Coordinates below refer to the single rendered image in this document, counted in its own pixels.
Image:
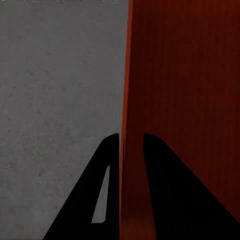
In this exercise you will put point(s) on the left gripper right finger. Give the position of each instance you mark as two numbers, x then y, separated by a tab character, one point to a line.
183	208

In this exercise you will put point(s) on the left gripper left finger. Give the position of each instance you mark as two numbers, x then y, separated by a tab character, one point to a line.
73	222

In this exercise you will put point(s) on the storage box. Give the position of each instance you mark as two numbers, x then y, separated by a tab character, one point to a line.
181	84

